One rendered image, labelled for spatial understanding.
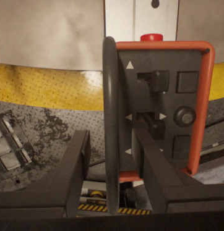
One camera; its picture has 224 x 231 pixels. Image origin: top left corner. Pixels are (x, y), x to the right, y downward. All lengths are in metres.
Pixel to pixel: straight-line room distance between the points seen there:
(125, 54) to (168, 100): 0.09
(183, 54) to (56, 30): 0.58
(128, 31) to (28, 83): 0.88
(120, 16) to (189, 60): 0.16
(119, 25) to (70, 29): 0.42
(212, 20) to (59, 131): 1.00
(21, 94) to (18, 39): 0.45
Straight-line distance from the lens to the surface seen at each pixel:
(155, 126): 0.18
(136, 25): 0.34
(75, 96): 1.05
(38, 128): 1.18
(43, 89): 1.10
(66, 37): 0.73
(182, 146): 0.27
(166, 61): 0.23
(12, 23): 0.81
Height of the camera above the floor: 1.02
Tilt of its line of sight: 73 degrees down
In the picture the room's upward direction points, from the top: 174 degrees clockwise
